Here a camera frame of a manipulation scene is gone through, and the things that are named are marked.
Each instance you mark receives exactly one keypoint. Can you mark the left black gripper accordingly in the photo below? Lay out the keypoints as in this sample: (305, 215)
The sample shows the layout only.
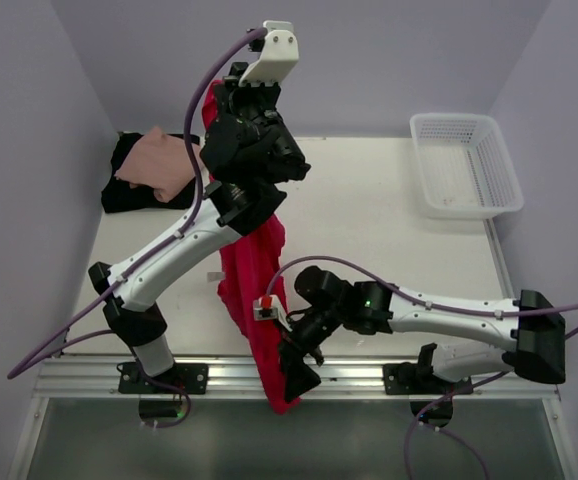
(228, 92)

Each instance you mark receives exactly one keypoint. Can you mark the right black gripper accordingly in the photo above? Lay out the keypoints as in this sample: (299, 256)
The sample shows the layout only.
(298, 377)

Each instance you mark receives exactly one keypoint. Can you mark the red t shirt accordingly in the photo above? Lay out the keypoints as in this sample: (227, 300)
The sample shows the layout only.
(249, 265)

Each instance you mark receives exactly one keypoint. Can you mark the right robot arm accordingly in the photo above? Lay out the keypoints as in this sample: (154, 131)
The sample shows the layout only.
(522, 335)

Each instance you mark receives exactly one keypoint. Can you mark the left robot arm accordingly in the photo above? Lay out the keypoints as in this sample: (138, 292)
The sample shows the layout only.
(248, 151)

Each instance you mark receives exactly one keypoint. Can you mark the folded pink t shirt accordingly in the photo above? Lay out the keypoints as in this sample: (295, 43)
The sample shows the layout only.
(159, 161)

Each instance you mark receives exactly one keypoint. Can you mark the folded black t shirt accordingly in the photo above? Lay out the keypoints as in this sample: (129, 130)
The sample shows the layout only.
(117, 196)

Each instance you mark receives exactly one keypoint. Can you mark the white plastic basket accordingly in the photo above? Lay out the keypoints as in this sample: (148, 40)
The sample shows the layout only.
(465, 170)

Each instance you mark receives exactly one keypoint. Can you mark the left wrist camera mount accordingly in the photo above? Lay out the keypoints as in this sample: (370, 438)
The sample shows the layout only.
(278, 53)

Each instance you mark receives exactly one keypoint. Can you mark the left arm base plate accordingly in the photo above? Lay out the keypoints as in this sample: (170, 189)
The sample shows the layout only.
(190, 377)

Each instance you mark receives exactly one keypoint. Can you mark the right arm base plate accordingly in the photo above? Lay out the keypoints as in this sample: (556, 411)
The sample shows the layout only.
(417, 378)

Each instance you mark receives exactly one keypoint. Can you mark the aluminium rail frame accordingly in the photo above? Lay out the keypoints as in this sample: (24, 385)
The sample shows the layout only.
(81, 427)

